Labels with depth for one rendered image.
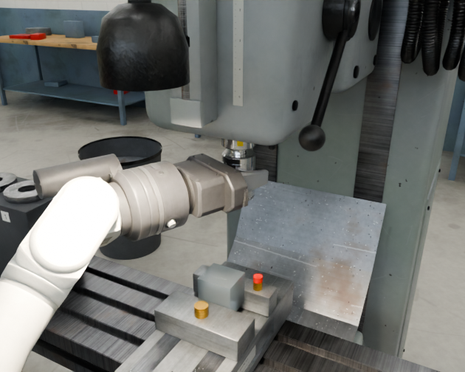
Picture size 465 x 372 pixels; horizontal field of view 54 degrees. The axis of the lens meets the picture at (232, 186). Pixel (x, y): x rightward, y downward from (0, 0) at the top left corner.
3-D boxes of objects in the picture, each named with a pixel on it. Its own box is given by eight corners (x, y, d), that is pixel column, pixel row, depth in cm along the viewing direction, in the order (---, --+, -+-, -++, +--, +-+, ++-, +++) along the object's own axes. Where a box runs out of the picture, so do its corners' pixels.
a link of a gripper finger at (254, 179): (264, 185, 66) (229, 195, 62) (265, 164, 64) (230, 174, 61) (271, 189, 65) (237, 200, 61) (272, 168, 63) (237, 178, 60)
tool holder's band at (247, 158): (257, 164, 62) (257, 157, 62) (222, 165, 62) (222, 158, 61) (252, 153, 66) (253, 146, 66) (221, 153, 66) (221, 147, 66)
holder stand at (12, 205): (42, 294, 93) (23, 206, 85) (-30, 267, 102) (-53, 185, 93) (83, 264, 103) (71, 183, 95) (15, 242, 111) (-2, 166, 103)
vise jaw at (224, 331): (237, 362, 67) (238, 342, 65) (155, 329, 73) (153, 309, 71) (255, 337, 71) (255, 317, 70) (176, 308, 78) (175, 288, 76)
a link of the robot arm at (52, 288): (131, 195, 50) (63, 305, 43) (111, 220, 57) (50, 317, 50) (80, 162, 49) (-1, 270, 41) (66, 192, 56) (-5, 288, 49)
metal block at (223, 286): (229, 319, 73) (229, 288, 70) (198, 308, 75) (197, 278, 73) (244, 301, 77) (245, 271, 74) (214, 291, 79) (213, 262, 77)
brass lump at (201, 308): (204, 320, 69) (203, 311, 68) (191, 316, 70) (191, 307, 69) (211, 312, 71) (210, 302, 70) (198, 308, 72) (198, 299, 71)
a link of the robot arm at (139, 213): (169, 223, 52) (71, 254, 46) (141, 246, 61) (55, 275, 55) (134, 136, 54) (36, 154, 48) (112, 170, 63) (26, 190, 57)
